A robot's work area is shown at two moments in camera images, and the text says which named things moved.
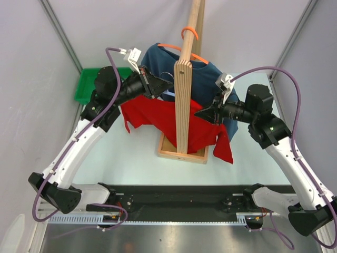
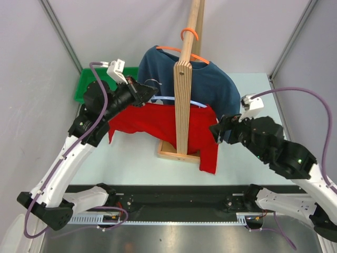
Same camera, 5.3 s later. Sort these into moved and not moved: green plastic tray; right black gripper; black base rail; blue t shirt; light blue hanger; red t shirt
Moved: right black gripper; red t shirt; light blue hanger
Not moved: green plastic tray; blue t shirt; black base rail
